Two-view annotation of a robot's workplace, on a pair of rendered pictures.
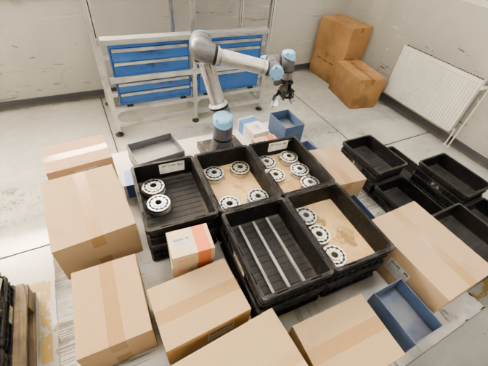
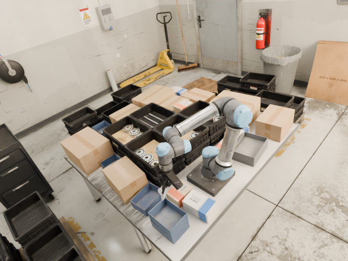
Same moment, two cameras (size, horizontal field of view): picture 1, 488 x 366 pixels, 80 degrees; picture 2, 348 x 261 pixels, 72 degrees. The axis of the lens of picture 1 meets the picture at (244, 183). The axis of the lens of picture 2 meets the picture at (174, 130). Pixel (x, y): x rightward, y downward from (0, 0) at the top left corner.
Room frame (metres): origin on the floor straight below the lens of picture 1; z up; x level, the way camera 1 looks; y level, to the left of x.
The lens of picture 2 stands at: (2.67, -0.20, 2.08)
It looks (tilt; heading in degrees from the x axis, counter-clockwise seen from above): 35 degrees down; 174
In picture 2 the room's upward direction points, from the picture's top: 12 degrees counter-clockwise
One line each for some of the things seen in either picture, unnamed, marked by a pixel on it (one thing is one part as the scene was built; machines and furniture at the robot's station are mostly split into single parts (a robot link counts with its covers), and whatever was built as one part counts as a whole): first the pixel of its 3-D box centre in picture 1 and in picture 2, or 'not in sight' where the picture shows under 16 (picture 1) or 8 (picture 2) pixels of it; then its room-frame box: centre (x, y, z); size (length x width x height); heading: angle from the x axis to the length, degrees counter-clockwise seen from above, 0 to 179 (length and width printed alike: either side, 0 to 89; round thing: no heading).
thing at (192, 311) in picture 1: (199, 308); (174, 109); (0.44, 0.11, 0.78); 0.30 x 0.22 x 0.16; 123
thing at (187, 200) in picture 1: (173, 197); (204, 117); (0.88, 0.31, 0.87); 0.40 x 0.30 x 0.11; 28
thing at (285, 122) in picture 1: (286, 123); (168, 216); (1.74, -0.24, 0.80); 0.20 x 0.15 x 0.07; 32
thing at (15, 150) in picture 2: not in sight; (12, 172); (0.31, -1.83, 0.45); 0.60 x 0.45 x 0.90; 32
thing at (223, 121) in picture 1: (222, 125); (211, 156); (1.45, 0.16, 0.91); 0.13 x 0.12 x 0.14; 12
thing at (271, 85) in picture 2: not in sight; (257, 92); (-0.10, 1.39, 0.37); 0.42 x 0.34 x 0.46; 32
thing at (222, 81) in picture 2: not in sight; (233, 90); (-0.44, 1.18, 0.31); 0.40 x 0.30 x 0.34; 32
